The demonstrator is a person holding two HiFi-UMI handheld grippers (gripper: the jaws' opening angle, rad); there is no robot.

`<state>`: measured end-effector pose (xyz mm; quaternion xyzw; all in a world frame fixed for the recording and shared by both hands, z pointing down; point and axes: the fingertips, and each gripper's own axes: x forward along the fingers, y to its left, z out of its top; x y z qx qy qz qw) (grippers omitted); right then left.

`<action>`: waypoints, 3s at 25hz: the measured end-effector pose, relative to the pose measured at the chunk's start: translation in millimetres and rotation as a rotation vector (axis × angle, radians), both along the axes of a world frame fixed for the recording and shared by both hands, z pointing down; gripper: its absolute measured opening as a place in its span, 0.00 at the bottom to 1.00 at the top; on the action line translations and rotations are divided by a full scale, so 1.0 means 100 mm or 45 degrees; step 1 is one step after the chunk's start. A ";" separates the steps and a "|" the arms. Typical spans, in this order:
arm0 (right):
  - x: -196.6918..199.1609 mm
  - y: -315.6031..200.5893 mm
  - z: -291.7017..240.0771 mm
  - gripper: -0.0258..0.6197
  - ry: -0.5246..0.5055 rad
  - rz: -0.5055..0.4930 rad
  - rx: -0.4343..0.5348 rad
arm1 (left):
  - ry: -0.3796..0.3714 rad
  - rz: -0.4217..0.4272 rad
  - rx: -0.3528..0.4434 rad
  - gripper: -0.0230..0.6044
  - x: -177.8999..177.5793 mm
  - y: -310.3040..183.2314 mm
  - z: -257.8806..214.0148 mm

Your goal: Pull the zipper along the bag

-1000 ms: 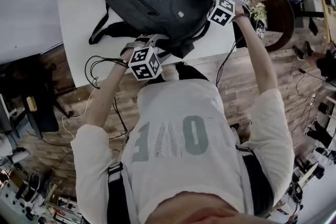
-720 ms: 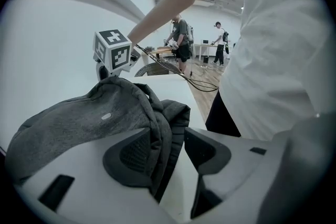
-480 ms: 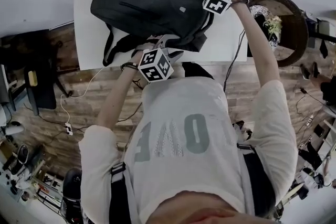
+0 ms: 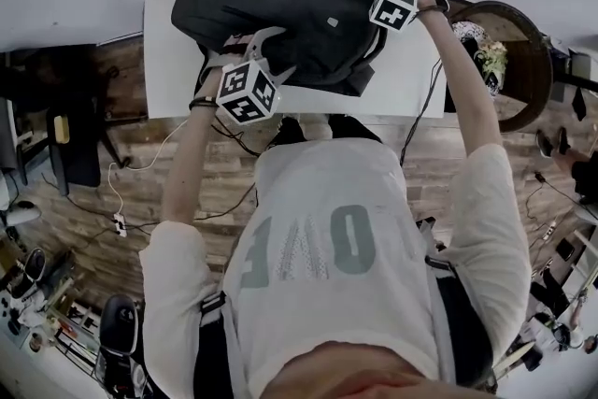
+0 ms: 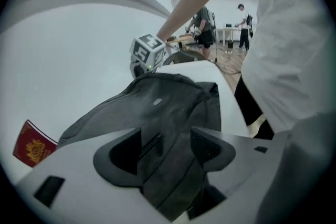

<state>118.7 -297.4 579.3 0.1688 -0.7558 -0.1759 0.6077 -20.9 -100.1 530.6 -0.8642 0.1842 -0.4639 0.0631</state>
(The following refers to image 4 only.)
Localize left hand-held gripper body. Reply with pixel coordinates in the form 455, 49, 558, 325
215, 45, 283, 128

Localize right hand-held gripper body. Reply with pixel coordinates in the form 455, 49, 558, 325
367, 0, 421, 36

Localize person's left forearm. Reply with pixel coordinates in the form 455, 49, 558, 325
161, 105, 221, 228

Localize person's right forearm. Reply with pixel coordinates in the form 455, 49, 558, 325
418, 8, 504, 160

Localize person's left hand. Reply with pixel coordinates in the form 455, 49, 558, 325
199, 32, 256, 102

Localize black white patterned cushion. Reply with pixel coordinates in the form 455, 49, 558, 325
450, 19, 508, 99

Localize person's dark trousers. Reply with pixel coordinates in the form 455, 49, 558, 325
278, 113, 379, 147

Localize pale dried flower bunch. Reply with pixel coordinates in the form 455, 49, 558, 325
474, 39, 509, 76

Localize white printed t-shirt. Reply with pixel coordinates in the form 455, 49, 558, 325
138, 139, 534, 399

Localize black office chair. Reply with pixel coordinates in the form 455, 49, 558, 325
95, 292, 141, 396
44, 81, 150, 197

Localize yellow chair tag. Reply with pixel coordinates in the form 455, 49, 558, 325
52, 114, 73, 146

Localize black hanging cloth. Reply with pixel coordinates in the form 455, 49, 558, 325
570, 86, 588, 122

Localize black white round device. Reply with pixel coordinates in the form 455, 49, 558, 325
9, 247, 48, 300

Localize person's head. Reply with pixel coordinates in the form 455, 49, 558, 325
242, 338, 468, 399

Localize pale wooden stick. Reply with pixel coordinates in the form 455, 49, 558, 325
492, 339, 536, 378

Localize black cord bracelet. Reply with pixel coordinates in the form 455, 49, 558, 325
188, 94, 221, 112

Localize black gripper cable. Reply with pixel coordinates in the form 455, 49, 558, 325
209, 114, 263, 158
399, 58, 444, 167

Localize white floor cable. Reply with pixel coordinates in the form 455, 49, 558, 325
107, 119, 191, 221

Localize grey black harness strap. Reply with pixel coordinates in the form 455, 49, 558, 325
418, 219, 494, 389
193, 291, 244, 399

